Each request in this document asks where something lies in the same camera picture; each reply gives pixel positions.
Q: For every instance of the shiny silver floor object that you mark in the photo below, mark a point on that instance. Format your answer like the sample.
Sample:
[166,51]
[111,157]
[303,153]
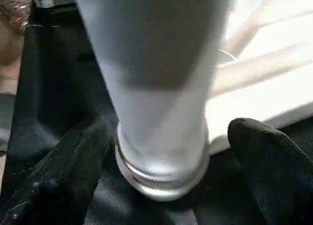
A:
[14,14]

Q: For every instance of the white plastic table top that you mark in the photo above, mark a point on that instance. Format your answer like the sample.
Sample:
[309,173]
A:
[274,78]

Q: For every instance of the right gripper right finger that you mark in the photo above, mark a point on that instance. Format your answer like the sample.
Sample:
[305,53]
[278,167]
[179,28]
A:
[281,171]

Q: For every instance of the black work mat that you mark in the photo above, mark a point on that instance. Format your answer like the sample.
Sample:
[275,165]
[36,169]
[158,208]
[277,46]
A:
[54,88]

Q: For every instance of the white plastic table leg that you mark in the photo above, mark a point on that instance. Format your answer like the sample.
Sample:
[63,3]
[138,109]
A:
[156,63]

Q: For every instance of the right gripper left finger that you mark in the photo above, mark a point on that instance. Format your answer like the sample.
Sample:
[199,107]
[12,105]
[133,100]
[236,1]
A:
[54,181]

